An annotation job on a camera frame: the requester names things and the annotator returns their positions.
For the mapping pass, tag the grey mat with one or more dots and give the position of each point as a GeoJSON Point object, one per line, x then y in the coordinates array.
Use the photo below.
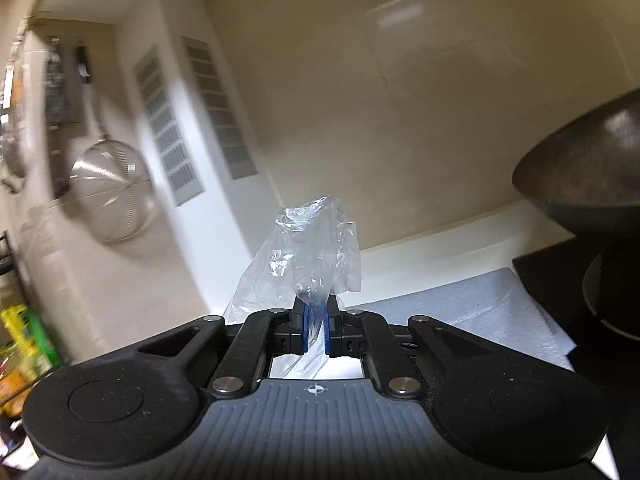
{"type": "Point", "coordinates": [465, 305]}

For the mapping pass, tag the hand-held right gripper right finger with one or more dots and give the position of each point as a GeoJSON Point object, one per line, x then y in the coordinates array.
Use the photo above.
{"type": "Point", "coordinates": [328, 332]}

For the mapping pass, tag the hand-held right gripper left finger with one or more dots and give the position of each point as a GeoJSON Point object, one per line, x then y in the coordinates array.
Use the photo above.
{"type": "Point", "coordinates": [306, 330]}

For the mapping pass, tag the black stove top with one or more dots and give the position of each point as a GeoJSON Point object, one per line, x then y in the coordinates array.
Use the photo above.
{"type": "Point", "coordinates": [550, 285]}

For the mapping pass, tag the grey vent grille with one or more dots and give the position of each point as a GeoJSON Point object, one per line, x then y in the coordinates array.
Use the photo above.
{"type": "Point", "coordinates": [220, 110]}
{"type": "Point", "coordinates": [167, 130]}

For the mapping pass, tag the yellow-green snack bag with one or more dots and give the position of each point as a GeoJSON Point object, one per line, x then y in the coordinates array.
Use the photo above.
{"type": "Point", "coordinates": [30, 335]}

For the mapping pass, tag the clear plastic bag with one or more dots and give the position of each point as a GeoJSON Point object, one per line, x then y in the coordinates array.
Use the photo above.
{"type": "Point", "coordinates": [295, 260]}

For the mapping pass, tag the black wok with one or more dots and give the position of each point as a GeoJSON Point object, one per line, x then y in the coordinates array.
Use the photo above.
{"type": "Point", "coordinates": [585, 170]}

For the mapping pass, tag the hanging metal utensil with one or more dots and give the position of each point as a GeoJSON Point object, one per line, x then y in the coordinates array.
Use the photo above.
{"type": "Point", "coordinates": [12, 130]}

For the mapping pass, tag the metal mesh strainer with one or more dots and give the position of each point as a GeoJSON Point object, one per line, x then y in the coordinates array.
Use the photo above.
{"type": "Point", "coordinates": [115, 195]}

